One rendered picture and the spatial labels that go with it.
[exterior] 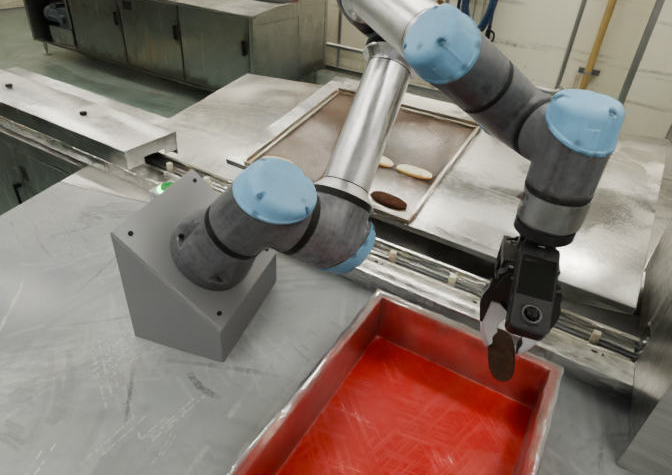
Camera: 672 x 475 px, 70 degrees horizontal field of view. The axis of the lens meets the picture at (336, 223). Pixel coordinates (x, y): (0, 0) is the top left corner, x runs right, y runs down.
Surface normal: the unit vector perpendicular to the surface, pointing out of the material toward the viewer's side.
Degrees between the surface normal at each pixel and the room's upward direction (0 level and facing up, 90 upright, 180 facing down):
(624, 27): 90
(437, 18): 56
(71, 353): 0
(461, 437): 0
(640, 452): 90
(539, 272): 27
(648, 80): 90
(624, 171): 10
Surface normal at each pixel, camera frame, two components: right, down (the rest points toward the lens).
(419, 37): -0.75, -0.36
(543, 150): -0.95, 0.12
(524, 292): -0.07, -0.51
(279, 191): 0.56, -0.54
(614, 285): -0.04, -0.74
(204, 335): -0.29, 0.51
